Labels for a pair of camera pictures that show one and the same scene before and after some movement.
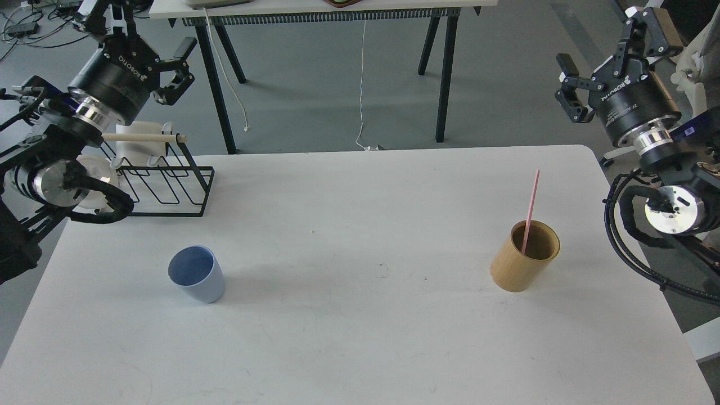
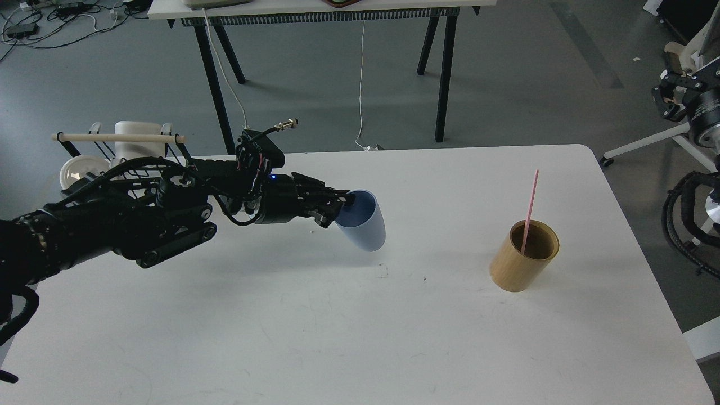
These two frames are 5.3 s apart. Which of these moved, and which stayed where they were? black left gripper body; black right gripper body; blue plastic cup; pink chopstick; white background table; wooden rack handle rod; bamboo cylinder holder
Moved: black left gripper body; black right gripper body; blue plastic cup
Stayed: pink chopstick; wooden rack handle rod; white background table; bamboo cylinder holder
